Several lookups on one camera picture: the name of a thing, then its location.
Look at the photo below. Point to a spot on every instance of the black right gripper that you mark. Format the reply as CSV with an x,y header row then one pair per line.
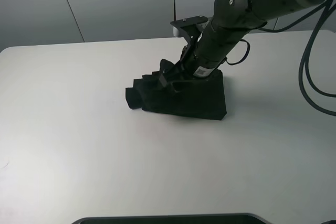
x,y
179,78

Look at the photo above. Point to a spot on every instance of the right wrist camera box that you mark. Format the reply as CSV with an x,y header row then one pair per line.
x,y
177,32

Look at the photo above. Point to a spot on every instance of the black printed t-shirt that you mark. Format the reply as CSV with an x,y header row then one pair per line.
x,y
145,95

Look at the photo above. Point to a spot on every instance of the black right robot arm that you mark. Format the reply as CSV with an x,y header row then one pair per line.
x,y
210,40

